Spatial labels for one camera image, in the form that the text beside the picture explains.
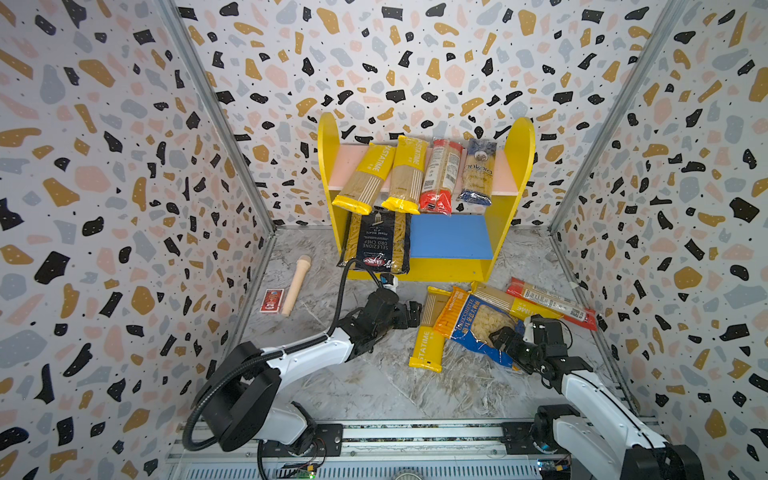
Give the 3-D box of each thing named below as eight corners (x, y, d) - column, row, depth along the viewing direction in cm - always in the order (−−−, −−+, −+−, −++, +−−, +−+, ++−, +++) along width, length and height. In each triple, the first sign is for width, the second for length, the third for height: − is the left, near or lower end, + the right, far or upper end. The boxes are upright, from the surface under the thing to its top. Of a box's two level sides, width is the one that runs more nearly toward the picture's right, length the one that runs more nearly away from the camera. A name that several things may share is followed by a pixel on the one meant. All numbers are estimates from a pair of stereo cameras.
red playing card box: (261, 312, 99) (258, 309, 97) (267, 293, 104) (265, 289, 102) (278, 312, 99) (276, 309, 97) (284, 293, 104) (282, 289, 102)
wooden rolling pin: (281, 316, 98) (277, 311, 95) (302, 261, 113) (299, 255, 111) (292, 317, 98) (289, 311, 95) (311, 261, 113) (309, 255, 110)
